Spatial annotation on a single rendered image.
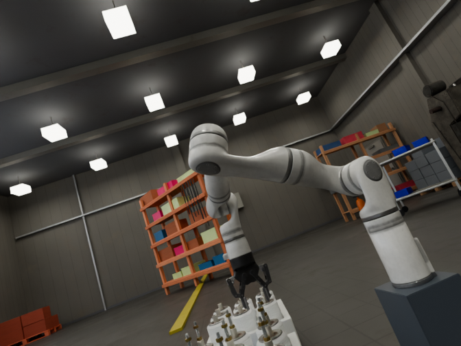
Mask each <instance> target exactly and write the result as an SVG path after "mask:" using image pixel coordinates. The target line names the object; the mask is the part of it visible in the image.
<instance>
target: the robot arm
mask: <svg viewBox="0 0 461 346"><path fill-rule="evenodd" d="M189 167H190V168H191V169H192V170H193V171H194V172H197V173H199V174H203V175H204V181H205V187H206V192H207V194H208V197H207V200H206V210H207V213H208V215H210V217H212V218H221V217H222V216H226V215H228V214H231V219H230V220H229V221H228V222H226V223H224V224H223V225H222V226H221V227H220V233H221V235H222V238H223V241H224V243H225V247H226V253H225V254H223V258H224V260H228V259H229V260H230V264H231V266H232V268H233V272H234V274H233V276H232V277H230V278H227V279H226V283H227V284H228V287H229V288H230V291H231V293H232V295H233V296H234V298H240V299H241V302H242V305H243V307H244V308H245V309H247V310H249V309H250V308H249V306H248V302H247V300H246V297H245V296H244V292H245V288H246V285H248V284H250V283H251V282H255V281H257V282H258V283H259V284H260V285H261V286H262V287H263V288H262V289H263V293H264V295H265V298H266V300H267V301H269V300H270V297H271V295H270V292H269V290H268V285H269V284H270V283H271V282H272V280H271V277H270V272H269V270H268V265H267V264H262V265H259V266H258V265H257V264H256V262H255V259H254V257H253V254H252V251H251V249H250V246H249V243H248V241H247V239H246V237H245V235H244V232H243V230H242V228H241V224H240V221H239V213H238V204H237V198H236V196H235V195H234V194H233V193H231V190H230V185H229V181H228V177H238V178H253V179H259V180H264V181H272V182H276V183H284V184H288V185H299V186H305V187H314V188H320V189H327V190H329V191H332V192H337V193H340V194H344V195H348V196H359V195H362V194H363V195H364V196H365V199H366V203H365V205H364V207H363V208H362V209H361V211H360V212H359V216H360V218H361V219H362V222H363V223H364V226H365V228H366V230H367V232H368V234H369V236H370V239H371V240H372V242H373V244H374V247H375V249H376V251H377V253H378V255H379V257H380V259H381V261H382V263H383V266H384V268H385V270H386V272H387V274H388V276H389V278H390V281H391V282H392V285H393V286H394V287H395V288H412V287H416V286H420V285H423V284H426V283H427V282H429V281H431V280H432V279H433V278H434V277H435V276H437V274H436V272H435V270H434V268H433V266H432V264H431V262H430V261H429V259H428V257H427V255H426V253H425V251H424V249H423V247H422V245H421V243H420V242H419V240H418V238H413V236H412V234H411V232H410V230H409V229H408V227H407V225H406V223H405V221H404V219H403V216H402V215H401V213H400V211H399V209H398V207H397V204H396V198H395V195H394V192H393V191H392V188H391V186H390V184H389V182H388V179H387V177H386V175H385V173H384V171H383V169H382V167H381V166H380V164H379V163H378V162H377V161H376V160H375V159H373V158H372V157H368V156H363V157H360V158H358V159H356V160H354V161H352V162H350V163H348V164H346V165H343V166H333V165H325V164H323V163H321V162H319V161H318V160H317V159H316V158H315V157H313V156H312V155H311V154H309V153H308V152H305V151H303V150H298V149H293V148H286V147H275V148H272V149H269V150H266V151H265V152H262V153H260V154H257V155H255V156H252V157H238V156H233V155H230V154H228V138H227V136H226V133H225V131H224V130H223V129H222V128H221V127H220V126H218V125H215V124H201V125H199V126H197V127H196V128H195V129H194V130H193V132H192V134H191V137H190V142H189ZM259 269H261V271H263V273H264V276H265V281H263V280H262V278H260V276H258V273H259ZM234 279H236V280H237V281H239V293H237V292H236V290H235V287H234V285H233V284H234Z"/></svg>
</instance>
